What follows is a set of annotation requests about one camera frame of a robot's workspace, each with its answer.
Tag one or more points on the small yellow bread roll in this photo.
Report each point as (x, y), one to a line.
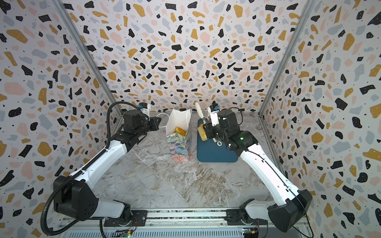
(180, 131)

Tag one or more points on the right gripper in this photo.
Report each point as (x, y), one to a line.
(209, 129)

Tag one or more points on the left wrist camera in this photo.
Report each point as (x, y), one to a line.
(145, 108)

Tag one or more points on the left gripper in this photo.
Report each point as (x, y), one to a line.
(155, 124)

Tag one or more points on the cream tongs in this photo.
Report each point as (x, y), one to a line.
(200, 113)

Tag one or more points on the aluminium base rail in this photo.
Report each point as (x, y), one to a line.
(185, 223)

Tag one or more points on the pale rectangular pastry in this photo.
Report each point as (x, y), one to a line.
(202, 133)

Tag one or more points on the floral paper bag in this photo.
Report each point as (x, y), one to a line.
(179, 146)

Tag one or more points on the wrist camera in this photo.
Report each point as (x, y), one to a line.
(213, 111)
(145, 108)

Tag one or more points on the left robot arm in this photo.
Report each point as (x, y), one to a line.
(75, 197)

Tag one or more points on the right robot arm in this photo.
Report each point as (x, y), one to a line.
(290, 204)

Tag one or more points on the teal tray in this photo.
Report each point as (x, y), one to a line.
(209, 152)

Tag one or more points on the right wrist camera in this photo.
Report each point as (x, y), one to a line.
(213, 111)

